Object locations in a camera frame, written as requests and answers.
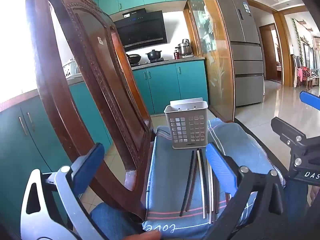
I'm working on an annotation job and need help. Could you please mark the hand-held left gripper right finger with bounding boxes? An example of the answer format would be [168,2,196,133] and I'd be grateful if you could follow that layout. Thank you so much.
[202,142,290,240]

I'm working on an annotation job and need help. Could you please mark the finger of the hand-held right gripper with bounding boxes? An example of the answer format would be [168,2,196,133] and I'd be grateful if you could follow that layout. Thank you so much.
[299,90,320,111]
[271,117,307,145]

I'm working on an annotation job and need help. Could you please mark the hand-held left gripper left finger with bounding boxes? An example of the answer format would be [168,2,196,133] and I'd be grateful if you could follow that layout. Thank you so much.
[20,143,105,240]

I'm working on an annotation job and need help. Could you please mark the pale chopstick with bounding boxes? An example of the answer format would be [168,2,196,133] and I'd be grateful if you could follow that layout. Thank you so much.
[206,159,215,222]
[196,150,207,219]

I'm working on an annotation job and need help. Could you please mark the black chopstick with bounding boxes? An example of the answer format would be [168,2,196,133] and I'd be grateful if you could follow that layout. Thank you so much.
[179,151,195,217]
[199,149,213,225]

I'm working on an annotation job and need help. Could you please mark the dark brown chopstick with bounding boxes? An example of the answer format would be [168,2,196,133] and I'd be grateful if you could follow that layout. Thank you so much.
[185,152,200,212]

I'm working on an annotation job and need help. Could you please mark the grey perforated utensil basket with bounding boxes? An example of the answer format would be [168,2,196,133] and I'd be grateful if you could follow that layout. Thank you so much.
[164,97,209,150]

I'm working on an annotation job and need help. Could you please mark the person's left hand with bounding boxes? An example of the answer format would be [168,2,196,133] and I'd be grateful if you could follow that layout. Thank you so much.
[124,231,162,240]

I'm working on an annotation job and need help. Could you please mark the wooden dining chairs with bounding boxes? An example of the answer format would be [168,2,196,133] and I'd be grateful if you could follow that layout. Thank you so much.
[290,55,314,90]

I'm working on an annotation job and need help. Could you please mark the person's blue jeans leg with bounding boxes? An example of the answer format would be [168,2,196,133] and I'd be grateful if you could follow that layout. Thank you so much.
[282,177,312,240]
[90,202,142,240]

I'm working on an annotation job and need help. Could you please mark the blue plaid seat cushion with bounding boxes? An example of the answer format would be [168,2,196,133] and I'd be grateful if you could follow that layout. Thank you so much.
[142,119,285,238]

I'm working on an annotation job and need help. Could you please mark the green hanging vine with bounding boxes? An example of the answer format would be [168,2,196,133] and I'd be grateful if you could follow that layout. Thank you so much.
[291,17,304,63]

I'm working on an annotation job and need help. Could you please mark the teal base cabinets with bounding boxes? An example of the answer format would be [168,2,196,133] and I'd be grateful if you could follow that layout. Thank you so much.
[131,60,209,115]
[0,80,113,230]

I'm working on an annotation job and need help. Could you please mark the carved wooden chair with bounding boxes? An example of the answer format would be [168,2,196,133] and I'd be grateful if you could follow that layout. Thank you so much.
[25,0,154,220]

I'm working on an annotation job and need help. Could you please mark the silver refrigerator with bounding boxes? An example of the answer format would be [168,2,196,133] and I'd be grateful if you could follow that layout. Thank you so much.
[215,0,265,108]

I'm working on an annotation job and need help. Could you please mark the white dish rack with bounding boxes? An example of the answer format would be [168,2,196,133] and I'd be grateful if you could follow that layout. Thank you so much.
[62,59,82,78]

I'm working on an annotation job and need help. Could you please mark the wood-framed frosted glass partition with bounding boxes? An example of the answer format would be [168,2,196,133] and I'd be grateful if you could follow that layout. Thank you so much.
[181,0,237,123]

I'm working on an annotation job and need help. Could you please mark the black wok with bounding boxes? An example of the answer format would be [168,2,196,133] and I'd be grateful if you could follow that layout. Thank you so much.
[126,53,142,64]

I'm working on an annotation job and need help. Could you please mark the grey kitchen countertop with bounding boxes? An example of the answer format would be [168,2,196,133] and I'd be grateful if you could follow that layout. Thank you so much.
[131,56,205,70]

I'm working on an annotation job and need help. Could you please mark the gas stove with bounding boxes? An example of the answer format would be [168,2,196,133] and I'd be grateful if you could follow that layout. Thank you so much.
[130,57,164,67]

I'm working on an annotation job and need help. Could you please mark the black lidded pot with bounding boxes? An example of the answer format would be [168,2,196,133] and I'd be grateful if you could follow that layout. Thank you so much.
[146,50,163,61]

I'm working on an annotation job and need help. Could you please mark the black range hood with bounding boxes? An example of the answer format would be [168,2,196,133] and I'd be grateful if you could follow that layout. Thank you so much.
[114,8,168,48]

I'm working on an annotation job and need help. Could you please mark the wooden door frame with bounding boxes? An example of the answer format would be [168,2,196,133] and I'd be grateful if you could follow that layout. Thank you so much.
[259,12,292,87]

